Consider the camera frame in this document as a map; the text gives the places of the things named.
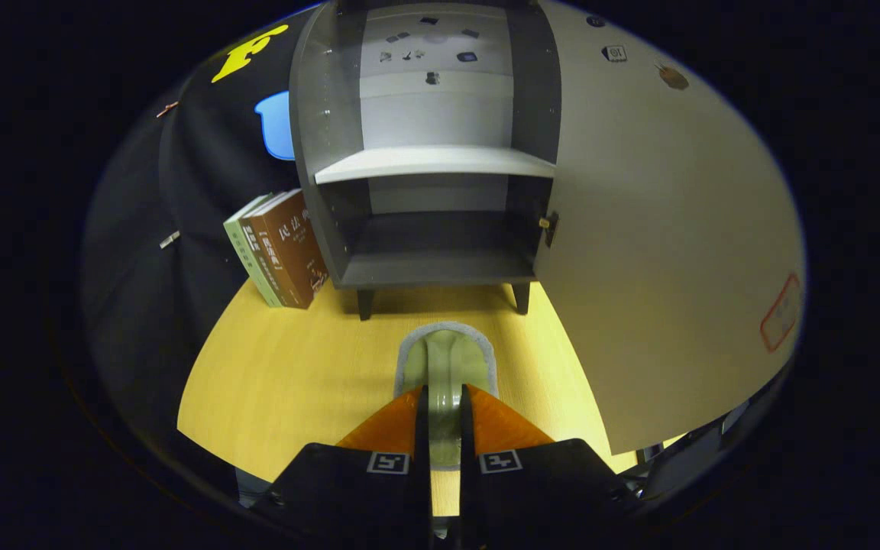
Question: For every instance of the dark grey object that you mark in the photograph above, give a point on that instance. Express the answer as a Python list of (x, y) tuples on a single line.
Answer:
[(684, 458)]

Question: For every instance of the silver clothes peg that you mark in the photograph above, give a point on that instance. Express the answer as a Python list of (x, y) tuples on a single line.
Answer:
[(169, 241)]

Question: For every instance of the beige cabinet door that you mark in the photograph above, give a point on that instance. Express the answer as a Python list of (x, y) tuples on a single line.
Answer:
[(654, 267)]

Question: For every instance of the light grey cabinet shelf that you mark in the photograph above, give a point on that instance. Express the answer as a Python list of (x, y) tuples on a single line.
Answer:
[(432, 162)]

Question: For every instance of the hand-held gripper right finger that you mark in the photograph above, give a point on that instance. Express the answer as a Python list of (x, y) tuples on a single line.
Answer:
[(469, 496)]

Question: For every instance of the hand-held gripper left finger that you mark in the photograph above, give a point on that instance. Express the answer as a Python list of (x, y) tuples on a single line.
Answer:
[(422, 496)]

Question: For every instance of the black backdrop cloth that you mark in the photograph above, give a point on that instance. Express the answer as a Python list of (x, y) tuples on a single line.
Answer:
[(180, 191)]

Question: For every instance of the dark grey cabinet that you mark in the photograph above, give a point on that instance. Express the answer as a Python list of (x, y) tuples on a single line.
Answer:
[(310, 114)]

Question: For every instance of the brown book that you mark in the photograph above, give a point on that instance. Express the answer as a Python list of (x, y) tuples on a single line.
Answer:
[(295, 244), (260, 252)]

